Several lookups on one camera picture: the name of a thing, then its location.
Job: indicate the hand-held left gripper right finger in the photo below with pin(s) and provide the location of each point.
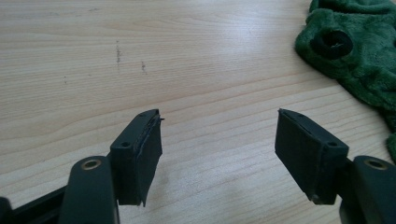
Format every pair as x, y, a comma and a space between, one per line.
308, 155

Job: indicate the green plush cloth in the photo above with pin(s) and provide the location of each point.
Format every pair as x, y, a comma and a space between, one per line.
367, 71

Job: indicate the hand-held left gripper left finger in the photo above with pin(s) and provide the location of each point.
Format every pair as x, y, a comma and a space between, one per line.
137, 161

